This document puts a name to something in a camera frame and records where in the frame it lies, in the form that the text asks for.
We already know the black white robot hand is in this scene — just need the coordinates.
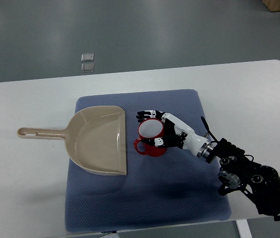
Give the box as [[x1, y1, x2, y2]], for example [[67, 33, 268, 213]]
[[136, 110, 211, 157]]

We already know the red cup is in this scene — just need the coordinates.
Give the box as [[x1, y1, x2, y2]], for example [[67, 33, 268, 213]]
[[133, 118, 167, 157]]

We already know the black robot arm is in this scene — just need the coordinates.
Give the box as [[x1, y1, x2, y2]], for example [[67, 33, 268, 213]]
[[197, 138, 280, 221]]

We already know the beige plastic dustpan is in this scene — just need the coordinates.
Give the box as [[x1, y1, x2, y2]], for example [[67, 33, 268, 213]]
[[17, 106, 127, 176]]

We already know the blue textured mat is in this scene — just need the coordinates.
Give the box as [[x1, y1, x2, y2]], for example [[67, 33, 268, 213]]
[[65, 89, 231, 233]]

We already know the white table leg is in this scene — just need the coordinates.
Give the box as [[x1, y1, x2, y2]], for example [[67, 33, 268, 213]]
[[236, 219, 252, 238]]

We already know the upper metal floor plate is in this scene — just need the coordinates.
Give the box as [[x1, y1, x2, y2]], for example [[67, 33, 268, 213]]
[[81, 53, 94, 62]]

